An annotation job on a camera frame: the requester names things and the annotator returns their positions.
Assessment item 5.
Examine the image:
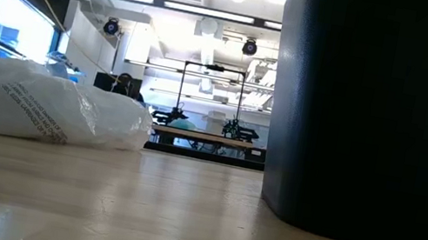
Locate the black metal station frame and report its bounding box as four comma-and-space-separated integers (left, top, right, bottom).
174, 59, 248, 126

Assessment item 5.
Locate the blue plastic object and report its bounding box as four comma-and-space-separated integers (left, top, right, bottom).
43, 49, 87, 83

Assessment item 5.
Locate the wooden workbench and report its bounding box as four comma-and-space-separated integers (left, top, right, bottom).
149, 123, 256, 151

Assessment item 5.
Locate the black trash bin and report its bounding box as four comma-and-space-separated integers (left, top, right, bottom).
243, 0, 428, 240

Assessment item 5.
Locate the black hanging cable reel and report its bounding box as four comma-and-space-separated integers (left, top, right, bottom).
101, 15, 122, 37
241, 37, 260, 57

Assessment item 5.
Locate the thin ceiling light strip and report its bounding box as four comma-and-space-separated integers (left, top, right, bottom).
124, 57, 277, 91

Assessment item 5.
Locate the white background container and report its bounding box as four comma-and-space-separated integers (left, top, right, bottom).
203, 109, 229, 137

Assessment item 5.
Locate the person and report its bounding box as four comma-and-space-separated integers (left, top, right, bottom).
110, 70, 151, 105

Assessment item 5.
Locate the black computer monitor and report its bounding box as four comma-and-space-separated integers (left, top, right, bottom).
90, 71, 144, 102

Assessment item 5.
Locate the white printed plastic bag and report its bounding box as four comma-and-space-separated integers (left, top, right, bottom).
0, 31, 165, 163

